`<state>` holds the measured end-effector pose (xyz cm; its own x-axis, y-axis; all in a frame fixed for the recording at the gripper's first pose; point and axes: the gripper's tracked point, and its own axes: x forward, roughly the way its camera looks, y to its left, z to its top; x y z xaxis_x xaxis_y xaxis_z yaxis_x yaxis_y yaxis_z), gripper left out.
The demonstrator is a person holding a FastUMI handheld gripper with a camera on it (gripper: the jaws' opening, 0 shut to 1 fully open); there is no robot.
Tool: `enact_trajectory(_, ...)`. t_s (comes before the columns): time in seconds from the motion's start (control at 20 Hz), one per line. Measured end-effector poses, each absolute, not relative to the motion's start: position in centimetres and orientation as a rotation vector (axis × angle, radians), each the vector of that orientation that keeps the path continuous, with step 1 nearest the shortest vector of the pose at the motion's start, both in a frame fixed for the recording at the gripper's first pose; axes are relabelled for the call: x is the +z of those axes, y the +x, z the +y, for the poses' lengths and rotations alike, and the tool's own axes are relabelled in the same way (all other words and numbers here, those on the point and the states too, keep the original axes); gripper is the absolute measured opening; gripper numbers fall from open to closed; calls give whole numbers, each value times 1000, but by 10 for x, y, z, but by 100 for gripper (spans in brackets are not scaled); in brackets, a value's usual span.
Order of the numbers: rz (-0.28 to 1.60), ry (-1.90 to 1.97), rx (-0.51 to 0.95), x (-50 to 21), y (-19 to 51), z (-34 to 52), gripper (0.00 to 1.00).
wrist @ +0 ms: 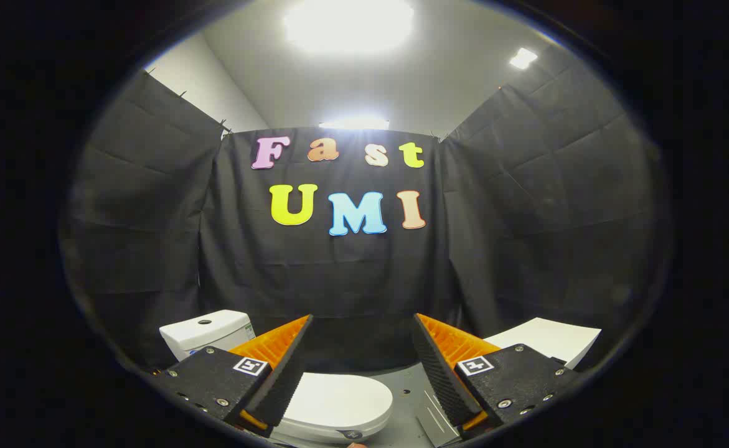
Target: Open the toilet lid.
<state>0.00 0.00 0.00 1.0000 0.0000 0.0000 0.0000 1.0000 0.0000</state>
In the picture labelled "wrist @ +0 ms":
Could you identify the large round ceiling light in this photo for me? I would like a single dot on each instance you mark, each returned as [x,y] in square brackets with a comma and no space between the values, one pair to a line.
[348,25]

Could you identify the black backdrop cloth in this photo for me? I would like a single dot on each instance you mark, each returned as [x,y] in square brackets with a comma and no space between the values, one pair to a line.
[352,274]

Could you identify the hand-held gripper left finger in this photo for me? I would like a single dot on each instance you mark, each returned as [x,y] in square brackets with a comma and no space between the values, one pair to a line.
[286,381]

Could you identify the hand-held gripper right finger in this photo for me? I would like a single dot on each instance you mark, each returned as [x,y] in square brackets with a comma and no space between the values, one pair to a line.
[439,374]

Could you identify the white cabinet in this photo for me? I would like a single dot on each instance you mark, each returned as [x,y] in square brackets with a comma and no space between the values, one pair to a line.
[548,339]

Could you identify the small rectangular ceiling light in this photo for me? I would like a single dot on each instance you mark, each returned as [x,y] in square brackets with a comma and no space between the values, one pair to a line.
[523,58]

